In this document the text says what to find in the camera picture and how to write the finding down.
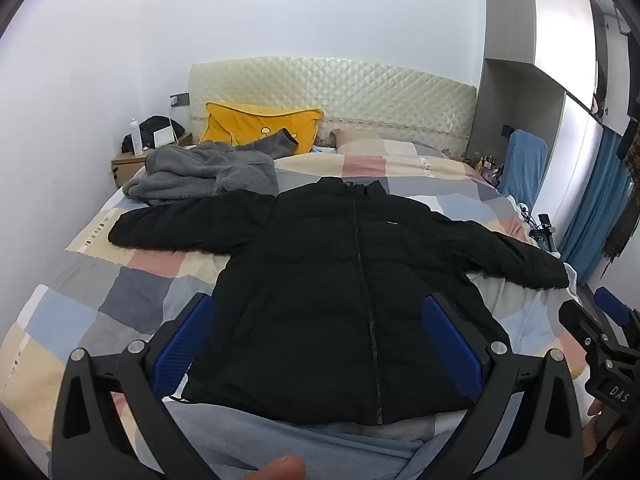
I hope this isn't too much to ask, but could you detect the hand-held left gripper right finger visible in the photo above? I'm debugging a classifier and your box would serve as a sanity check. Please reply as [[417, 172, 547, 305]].
[[422, 292, 586, 480]]

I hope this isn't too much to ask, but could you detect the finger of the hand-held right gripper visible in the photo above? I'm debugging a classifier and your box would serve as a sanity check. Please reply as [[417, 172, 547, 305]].
[[594, 286, 640, 333], [557, 300, 618, 361]]

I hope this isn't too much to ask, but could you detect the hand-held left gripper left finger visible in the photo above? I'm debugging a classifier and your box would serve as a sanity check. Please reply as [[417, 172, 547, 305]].
[[50, 292, 216, 480]]

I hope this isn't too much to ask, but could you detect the black puffer jacket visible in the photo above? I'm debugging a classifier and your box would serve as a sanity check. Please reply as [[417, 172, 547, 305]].
[[107, 176, 571, 427]]

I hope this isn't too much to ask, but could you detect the person's right hand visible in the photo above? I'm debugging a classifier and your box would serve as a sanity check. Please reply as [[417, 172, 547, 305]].
[[582, 397, 621, 461]]

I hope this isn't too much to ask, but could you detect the person's left hand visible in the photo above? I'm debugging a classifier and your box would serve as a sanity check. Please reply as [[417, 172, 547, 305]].
[[250, 455, 307, 480]]

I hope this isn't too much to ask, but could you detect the patchwork checked quilt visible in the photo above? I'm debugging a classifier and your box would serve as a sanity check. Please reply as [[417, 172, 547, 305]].
[[0, 137, 593, 448]]

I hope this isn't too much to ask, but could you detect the blue curtain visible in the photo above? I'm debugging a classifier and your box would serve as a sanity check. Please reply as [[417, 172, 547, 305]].
[[557, 127, 633, 288]]

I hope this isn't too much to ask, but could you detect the person's jeans leg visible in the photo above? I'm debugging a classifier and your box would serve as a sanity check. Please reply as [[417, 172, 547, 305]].
[[162, 402, 426, 480]]

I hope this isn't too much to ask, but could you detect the grey fleece garment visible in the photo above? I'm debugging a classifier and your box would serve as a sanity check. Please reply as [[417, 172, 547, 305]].
[[122, 129, 301, 206]]

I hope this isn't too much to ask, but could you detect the wooden nightstand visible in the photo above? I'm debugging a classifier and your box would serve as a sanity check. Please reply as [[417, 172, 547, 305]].
[[111, 132, 193, 190]]

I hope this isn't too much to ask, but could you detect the black bag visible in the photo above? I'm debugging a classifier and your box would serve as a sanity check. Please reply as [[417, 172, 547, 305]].
[[122, 115, 187, 153]]

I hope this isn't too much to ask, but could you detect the white wardrobe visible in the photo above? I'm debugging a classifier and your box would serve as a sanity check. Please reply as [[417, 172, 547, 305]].
[[462, 0, 608, 233]]

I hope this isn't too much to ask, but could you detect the yellow pillow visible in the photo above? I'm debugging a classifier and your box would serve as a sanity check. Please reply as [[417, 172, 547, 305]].
[[199, 101, 325, 157]]

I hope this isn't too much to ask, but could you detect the pink pillow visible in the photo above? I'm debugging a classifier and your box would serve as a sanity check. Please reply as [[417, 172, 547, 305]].
[[332, 127, 388, 153]]

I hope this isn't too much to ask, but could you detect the cream quilted headboard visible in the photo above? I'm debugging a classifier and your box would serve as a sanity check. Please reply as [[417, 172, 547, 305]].
[[187, 56, 478, 158]]

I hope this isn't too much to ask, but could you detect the black camera on stand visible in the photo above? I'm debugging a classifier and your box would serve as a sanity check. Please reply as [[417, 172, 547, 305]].
[[531, 212, 557, 248]]

